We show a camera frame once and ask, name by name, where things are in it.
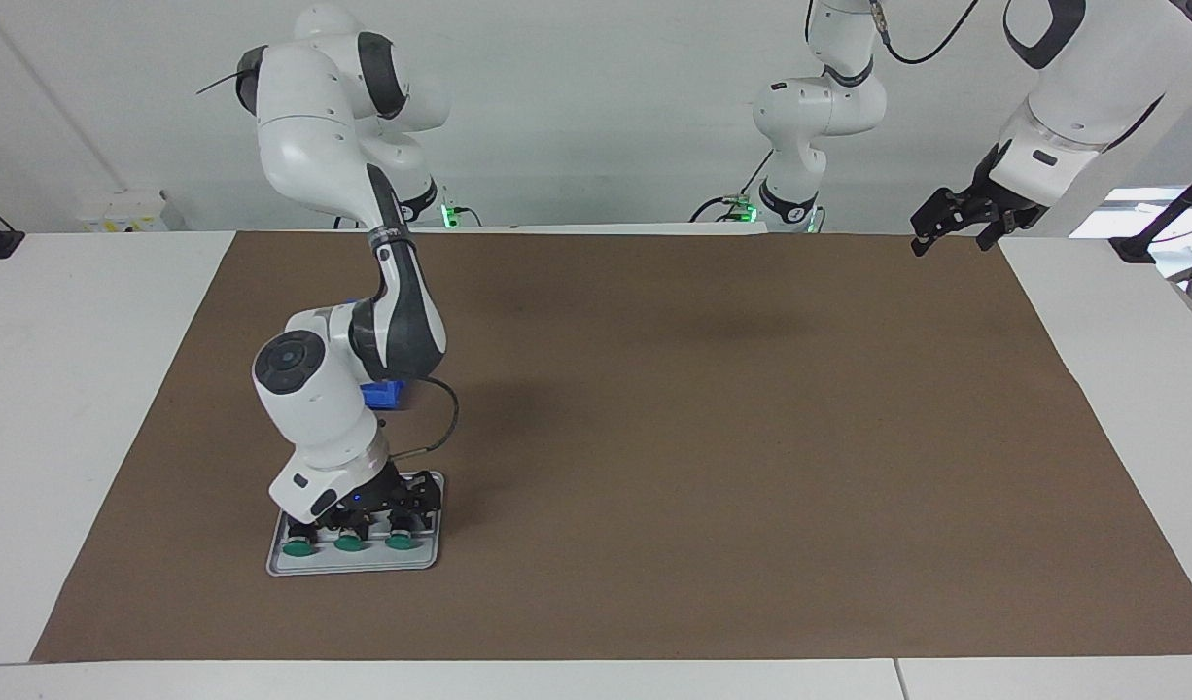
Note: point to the silver metal tray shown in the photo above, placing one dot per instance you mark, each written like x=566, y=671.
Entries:
x=421, y=554

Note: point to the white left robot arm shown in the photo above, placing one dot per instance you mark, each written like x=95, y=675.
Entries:
x=820, y=107

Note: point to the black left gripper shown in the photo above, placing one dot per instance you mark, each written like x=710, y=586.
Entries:
x=999, y=204

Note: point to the white wall box yellow label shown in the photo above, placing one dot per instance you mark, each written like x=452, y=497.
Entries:
x=129, y=212

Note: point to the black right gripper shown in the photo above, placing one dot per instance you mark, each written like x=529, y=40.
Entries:
x=382, y=496

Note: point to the blue plastic storage bin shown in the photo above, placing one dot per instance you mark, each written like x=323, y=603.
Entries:
x=382, y=397

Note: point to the green push button switch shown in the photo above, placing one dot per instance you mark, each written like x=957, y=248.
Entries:
x=298, y=549
x=399, y=542
x=349, y=544

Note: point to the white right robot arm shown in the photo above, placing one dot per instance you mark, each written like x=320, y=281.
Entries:
x=314, y=399

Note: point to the green lit base connector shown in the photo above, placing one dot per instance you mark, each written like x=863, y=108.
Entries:
x=742, y=209
x=450, y=216

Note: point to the brown table mat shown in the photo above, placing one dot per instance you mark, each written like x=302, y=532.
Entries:
x=703, y=437

